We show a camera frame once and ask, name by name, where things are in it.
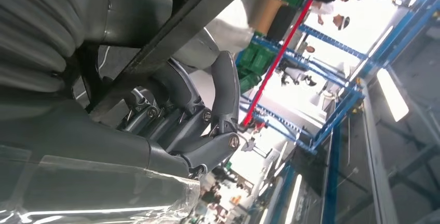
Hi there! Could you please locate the blue metal shelf rack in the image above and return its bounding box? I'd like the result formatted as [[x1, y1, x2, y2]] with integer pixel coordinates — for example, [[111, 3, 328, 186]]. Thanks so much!
[[237, 23, 367, 155]]

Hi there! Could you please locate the green plastic crate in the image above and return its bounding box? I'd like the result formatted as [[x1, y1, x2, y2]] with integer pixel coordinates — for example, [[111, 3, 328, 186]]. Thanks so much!
[[238, 73, 263, 93], [240, 42, 276, 75]]

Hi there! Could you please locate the red barrier belt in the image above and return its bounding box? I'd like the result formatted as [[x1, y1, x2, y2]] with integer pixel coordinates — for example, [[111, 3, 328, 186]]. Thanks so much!
[[242, 0, 313, 127]]

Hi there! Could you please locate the white ceiling light panel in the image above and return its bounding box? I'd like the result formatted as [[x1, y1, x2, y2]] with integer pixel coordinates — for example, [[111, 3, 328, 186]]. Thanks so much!
[[376, 67, 410, 123]]

